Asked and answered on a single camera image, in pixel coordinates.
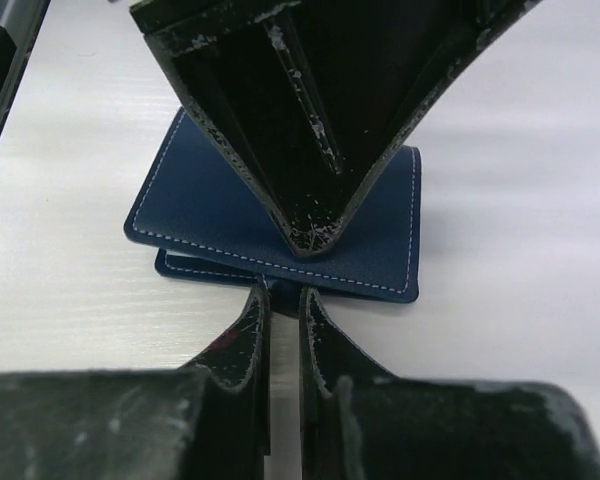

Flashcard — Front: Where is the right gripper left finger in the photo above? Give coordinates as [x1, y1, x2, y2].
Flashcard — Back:
[0, 285, 271, 479]

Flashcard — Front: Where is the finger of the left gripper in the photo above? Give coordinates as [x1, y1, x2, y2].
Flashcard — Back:
[130, 1, 533, 257]

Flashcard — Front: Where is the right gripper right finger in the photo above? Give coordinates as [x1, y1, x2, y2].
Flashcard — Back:
[299, 287, 600, 479]

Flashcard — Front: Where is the blue leather card holder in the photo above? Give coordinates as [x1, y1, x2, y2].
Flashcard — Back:
[124, 110, 421, 316]

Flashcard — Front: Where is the aluminium front rail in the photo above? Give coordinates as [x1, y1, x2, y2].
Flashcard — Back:
[0, 0, 49, 135]

